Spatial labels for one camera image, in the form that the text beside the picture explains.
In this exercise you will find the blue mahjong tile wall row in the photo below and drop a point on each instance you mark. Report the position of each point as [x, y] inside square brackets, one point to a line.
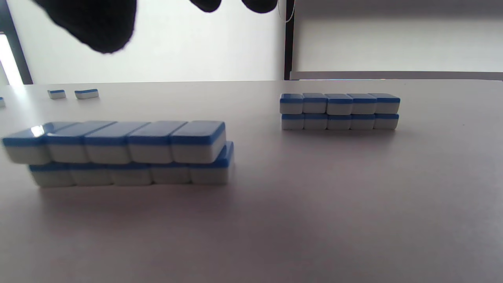
[338, 106]
[118, 145]

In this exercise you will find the wide white roller blind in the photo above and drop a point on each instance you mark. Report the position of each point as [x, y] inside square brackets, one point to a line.
[177, 47]

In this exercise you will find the black window frame post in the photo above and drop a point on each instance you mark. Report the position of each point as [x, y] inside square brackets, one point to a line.
[289, 47]
[17, 55]

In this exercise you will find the grey roller blind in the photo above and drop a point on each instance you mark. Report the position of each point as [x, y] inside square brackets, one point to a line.
[393, 43]

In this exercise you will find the person's right hand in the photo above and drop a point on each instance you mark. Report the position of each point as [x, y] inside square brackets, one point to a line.
[98, 23]

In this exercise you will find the blue mahjong tiles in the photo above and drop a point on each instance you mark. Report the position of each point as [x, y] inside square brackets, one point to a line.
[86, 94]

